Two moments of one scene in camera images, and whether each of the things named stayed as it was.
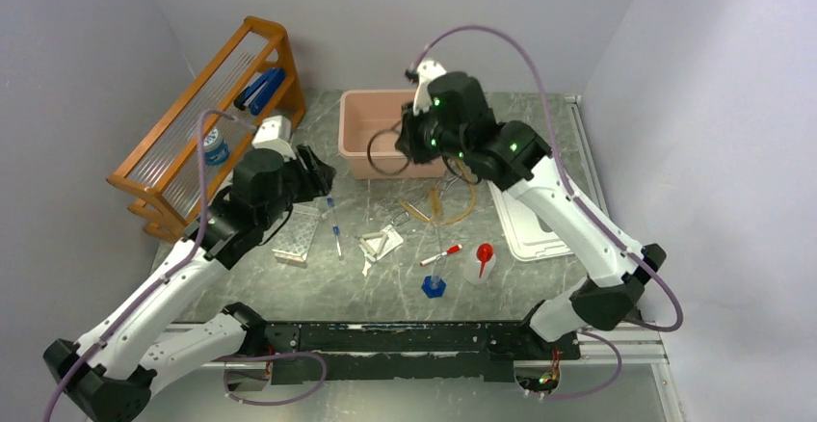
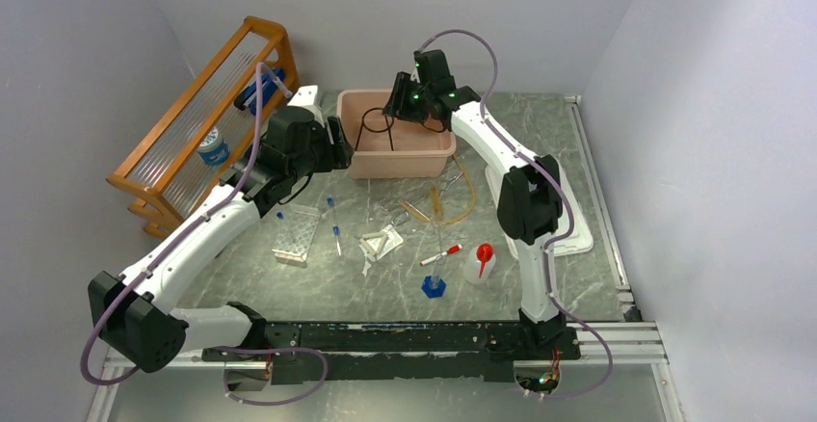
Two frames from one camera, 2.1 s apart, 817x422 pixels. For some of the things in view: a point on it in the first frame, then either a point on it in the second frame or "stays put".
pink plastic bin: [367, 125] stays put
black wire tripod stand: [369, 153] -> [387, 125]
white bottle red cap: [479, 263] stays put
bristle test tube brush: [435, 201] stays put
